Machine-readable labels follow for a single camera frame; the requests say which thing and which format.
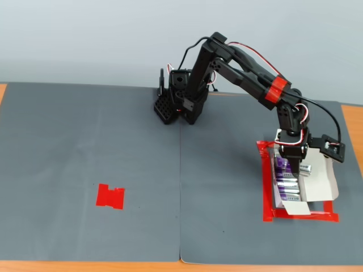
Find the small red tape patch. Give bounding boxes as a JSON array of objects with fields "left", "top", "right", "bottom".
[{"left": 95, "top": 183, "right": 126, "bottom": 211}]

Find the red tape band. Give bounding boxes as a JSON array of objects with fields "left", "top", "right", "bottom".
[{"left": 264, "top": 76, "right": 293, "bottom": 104}]

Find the red tape frame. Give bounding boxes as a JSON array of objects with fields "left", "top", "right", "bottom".
[{"left": 256, "top": 139, "right": 340, "bottom": 224}]

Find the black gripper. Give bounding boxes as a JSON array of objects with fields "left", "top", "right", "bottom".
[{"left": 273, "top": 126, "right": 310, "bottom": 180}]

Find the grey table mat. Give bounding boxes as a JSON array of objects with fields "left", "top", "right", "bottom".
[
  {"left": 179, "top": 90, "right": 363, "bottom": 266},
  {"left": 0, "top": 82, "right": 182, "bottom": 263}
]

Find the black square wrist camera module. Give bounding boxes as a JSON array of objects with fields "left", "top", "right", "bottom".
[{"left": 308, "top": 134, "right": 347, "bottom": 164}]

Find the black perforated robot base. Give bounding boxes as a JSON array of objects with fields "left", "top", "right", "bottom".
[{"left": 153, "top": 69, "right": 191, "bottom": 126}]

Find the red white black servo wire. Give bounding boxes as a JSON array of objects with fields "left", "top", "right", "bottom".
[
  {"left": 226, "top": 41, "right": 281, "bottom": 79},
  {"left": 276, "top": 103, "right": 310, "bottom": 147}
]

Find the black camera cable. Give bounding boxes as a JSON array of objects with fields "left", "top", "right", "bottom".
[{"left": 178, "top": 36, "right": 342, "bottom": 147}]

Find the white cardboard box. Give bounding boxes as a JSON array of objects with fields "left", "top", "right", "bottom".
[{"left": 273, "top": 129, "right": 340, "bottom": 216}]

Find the purple silver 9V battery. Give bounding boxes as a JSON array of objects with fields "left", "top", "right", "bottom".
[
  {"left": 275, "top": 181, "right": 301, "bottom": 194},
  {"left": 274, "top": 169, "right": 299, "bottom": 182},
  {"left": 274, "top": 154, "right": 292, "bottom": 171},
  {"left": 297, "top": 163, "right": 313, "bottom": 177},
  {"left": 277, "top": 193, "right": 302, "bottom": 205}
]

